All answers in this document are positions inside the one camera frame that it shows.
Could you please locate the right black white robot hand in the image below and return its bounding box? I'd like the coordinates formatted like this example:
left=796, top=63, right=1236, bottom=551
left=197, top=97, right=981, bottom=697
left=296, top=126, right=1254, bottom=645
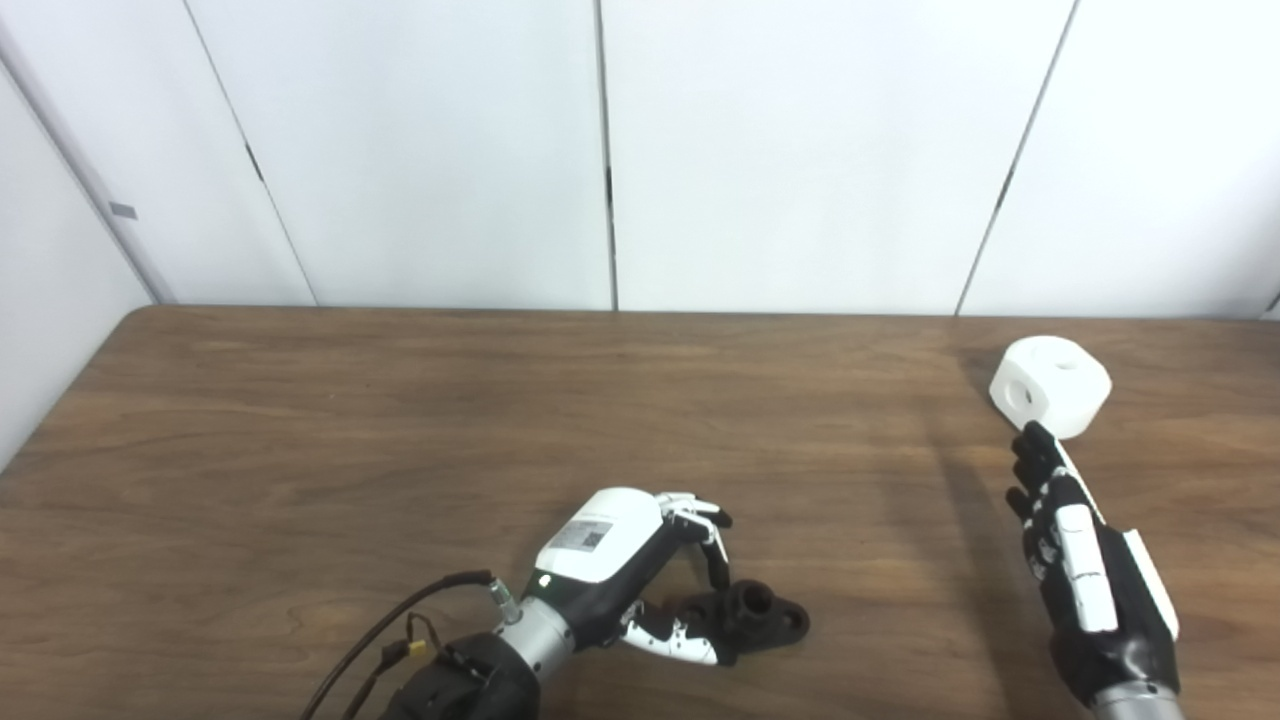
left=1006, top=421, right=1181, bottom=701

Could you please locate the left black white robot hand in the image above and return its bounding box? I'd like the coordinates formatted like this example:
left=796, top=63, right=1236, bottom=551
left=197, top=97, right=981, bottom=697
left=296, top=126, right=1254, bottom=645
left=524, top=487, right=736, bottom=668

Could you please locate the black flanged holder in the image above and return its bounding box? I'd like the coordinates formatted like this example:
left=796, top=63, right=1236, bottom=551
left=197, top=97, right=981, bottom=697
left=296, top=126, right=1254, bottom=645
left=685, top=581, right=811, bottom=661

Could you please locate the round white plastic piece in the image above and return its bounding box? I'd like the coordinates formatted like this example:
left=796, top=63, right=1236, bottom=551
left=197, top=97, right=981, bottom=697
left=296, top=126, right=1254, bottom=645
left=989, top=336, right=1113, bottom=441

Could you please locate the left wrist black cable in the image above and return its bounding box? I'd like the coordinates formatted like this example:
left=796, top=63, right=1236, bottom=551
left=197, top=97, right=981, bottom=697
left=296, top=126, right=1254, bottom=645
left=300, top=570, right=526, bottom=720

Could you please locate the left arm yellow-plug thin wire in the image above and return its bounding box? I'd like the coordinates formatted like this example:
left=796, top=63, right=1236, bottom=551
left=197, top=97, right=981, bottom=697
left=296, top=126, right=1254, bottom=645
left=340, top=612, right=436, bottom=720

